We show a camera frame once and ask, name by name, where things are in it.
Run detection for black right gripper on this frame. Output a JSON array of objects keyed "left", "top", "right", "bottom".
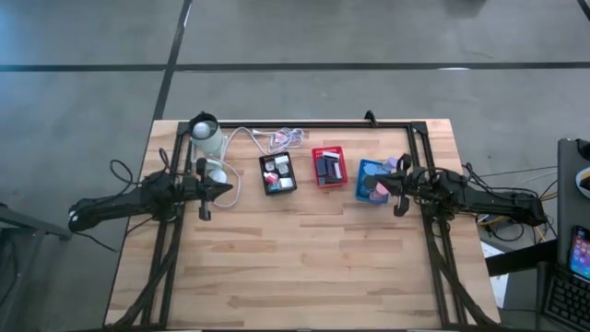
[{"left": 364, "top": 153, "right": 433, "bottom": 218}]

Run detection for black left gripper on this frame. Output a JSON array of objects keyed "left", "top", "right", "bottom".
[{"left": 182, "top": 157, "right": 234, "bottom": 221}]

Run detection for blue plastic basket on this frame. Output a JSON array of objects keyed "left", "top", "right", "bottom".
[{"left": 354, "top": 159, "right": 394, "bottom": 205}]

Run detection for black plastic basket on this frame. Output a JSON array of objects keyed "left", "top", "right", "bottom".
[{"left": 257, "top": 151, "right": 299, "bottom": 196}]

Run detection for white cylindrical desk device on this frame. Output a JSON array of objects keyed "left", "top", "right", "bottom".
[{"left": 188, "top": 112, "right": 230, "bottom": 184}]

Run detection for red plastic basket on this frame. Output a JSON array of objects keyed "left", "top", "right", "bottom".
[{"left": 311, "top": 146, "right": 349, "bottom": 189}]

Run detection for white paper sheet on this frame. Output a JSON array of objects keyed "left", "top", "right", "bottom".
[{"left": 478, "top": 239, "right": 511, "bottom": 310}]

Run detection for dark computer desk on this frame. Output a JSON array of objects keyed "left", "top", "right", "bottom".
[{"left": 555, "top": 136, "right": 590, "bottom": 278}]

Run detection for smartphone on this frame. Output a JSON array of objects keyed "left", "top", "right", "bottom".
[{"left": 569, "top": 225, "right": 590, "bottom": 281}]

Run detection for grey metal cart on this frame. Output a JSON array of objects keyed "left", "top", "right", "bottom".
[{"left": 0, "top": 202, "right": 75, "bottom": 332}]

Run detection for black keyboard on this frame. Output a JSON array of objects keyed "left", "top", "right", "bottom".
[{"left": 543, "top": 265, "right": 590, "bottom": 332}]

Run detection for white cable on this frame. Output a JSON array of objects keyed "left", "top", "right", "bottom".
[{"left": 209, "top": 126, "right": 306, "bottom": 208}]

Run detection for black aluminium table frame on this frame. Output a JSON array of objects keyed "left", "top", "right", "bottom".
[{"left": 104, "top": 119, "right": 497, "bottom": 332}]

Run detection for tangled floor cables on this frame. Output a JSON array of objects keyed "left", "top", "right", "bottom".
[{"left": 460, "top": 160, "right": 561, "bottom": 243}]

